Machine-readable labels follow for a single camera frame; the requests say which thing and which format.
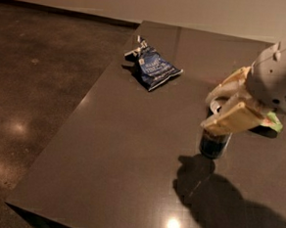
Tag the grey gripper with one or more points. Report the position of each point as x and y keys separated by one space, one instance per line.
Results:
x=273 y=80

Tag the redbull can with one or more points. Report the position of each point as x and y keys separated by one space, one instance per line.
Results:
x=211 y=146

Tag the green rice chip bag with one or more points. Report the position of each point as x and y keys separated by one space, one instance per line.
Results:
x=270 y=127

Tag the blue chip bag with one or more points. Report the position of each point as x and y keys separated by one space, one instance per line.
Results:
x=150 y=68

